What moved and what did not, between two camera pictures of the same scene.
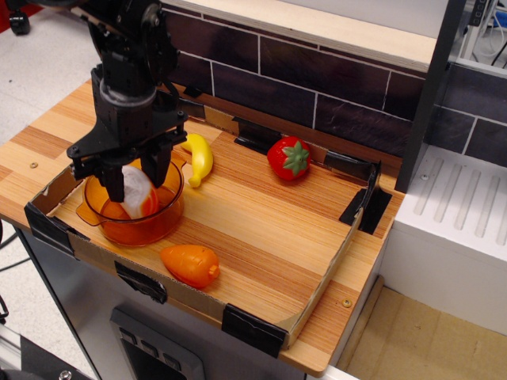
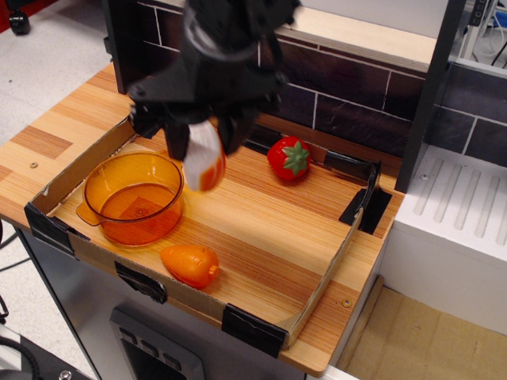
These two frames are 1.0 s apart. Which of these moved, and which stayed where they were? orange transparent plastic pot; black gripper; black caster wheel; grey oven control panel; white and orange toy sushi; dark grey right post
Moved: white and orange toy sushi; black gripper
Stayed: orange transparent plastic pot; dark grey right post; black caster wheel; grey oven control panel
